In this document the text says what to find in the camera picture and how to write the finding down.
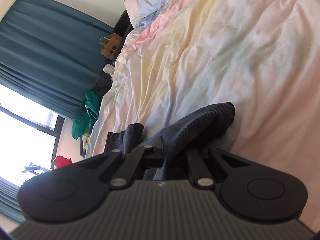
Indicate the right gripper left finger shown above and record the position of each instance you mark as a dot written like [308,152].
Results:
[124,169]

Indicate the brown paper bag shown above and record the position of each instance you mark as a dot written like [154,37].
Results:
[109,45]

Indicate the pastel tie-dye bed sheet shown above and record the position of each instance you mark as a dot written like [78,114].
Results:
[260,55]

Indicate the left teal curtain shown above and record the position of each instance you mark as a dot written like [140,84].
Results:
[9,203]

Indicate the teal curtain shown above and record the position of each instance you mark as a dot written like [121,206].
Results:
[50,53]
[9,203]

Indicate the black bedside chair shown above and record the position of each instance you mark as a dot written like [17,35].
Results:
[122,28]

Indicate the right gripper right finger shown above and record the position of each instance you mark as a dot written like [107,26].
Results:
[200,174]

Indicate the black framed window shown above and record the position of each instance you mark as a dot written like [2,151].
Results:
[30,133]

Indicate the black corduroy trousers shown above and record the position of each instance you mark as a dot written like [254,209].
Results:
[195,131]

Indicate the red cloth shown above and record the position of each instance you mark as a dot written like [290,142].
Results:
[61,161]

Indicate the right teal curtain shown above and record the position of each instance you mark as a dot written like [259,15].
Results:
[50,53]

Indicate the yellow knitted cloth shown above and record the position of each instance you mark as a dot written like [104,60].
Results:
[85,140]

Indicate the green clothing pile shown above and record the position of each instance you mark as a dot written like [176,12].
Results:
[88,114]

